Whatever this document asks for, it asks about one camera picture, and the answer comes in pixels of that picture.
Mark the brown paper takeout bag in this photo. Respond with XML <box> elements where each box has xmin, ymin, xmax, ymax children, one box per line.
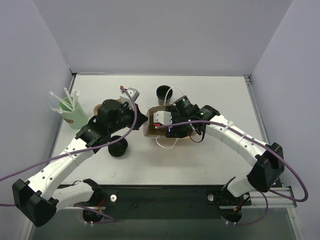
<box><xmin>142</xmin><ymin>86</ymin><xmax>198</xmax><ymax>150</ymax></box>

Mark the white straw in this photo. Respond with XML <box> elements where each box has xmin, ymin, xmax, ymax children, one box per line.
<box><xmin>63</xmin><ymin>87</ymin><xmax>75</xmax><ymax>110</ymax></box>
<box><xmin>72</xmin><ymin>89</ymin><xmax>80</xmax><ymax>110</ymax></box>
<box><xmin>50</xmin><ymin>107</ymin><xmax>63</xmax><ymax>114</ymax></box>
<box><xmin>49</xmin><ymin>91</ymin><xmax>73</xmax><ymax>111</ymax></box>

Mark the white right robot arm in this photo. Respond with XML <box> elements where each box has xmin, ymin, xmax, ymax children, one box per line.
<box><xmin>160</xmin><ymin>95</ymin><xmax>285</xmax><ymax>204</ymax></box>

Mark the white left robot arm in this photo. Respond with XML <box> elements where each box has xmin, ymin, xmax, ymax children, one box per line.
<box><xmin>12</xmin><ymin>99</ymin><xmax>148</xmax><ymax>227</ymax></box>

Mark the brown pulp cup carrier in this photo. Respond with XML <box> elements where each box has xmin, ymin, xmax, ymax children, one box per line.
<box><xmin>93</xmin><ymin>98</ymin><xmax>122</xmax><ymax>116</ymax></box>

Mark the stack of dark paper cups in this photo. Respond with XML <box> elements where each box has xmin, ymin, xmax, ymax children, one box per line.
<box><xmin>156</xmin><ymin>85</ymin><xmax>173</xmax><ymax>106</ymax></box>

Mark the stack of black cup lids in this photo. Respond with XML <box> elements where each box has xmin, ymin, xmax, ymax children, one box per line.
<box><xmin>108</xmin><ymin>138</ymin><xmax>128</xmax><ymax>157</ymax></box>

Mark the green straw holder cup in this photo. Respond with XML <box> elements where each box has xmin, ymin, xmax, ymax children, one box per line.
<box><xmin>57</xmin><ymin>101</ymin><xmax>88</xmax><ymax>130</ymax></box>

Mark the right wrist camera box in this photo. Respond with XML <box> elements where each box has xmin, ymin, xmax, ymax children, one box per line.
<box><xmin>153</xmin><ymin>110</ymin><xmax>173</xmax><ymax>129</ymax></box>

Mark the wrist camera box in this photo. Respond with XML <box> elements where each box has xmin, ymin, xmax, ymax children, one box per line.
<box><xmin>153</xmin><ymin>110</ymin><xmax>173</xmax><ymax>129</ymax></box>
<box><xmin>119</xmin><ymin>87</ymin><xmax>140</xmax><ymax>103</ymax></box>

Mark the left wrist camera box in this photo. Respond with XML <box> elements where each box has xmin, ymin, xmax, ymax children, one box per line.
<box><xmin>119</xmin><ymin>87</ymin><xmax>140</xmax><ymax>103</ymax></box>

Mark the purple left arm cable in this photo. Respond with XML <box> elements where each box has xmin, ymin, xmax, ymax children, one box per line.
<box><xmin>0</xmin><ymin>86</ymin><xmax>138</xmax><ymax>225</ymax></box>

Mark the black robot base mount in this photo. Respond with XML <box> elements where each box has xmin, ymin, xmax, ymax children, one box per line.
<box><xmin>83</xmin><ymin>185</ymin><xmax>252</xmax><ymax>222</ymax></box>

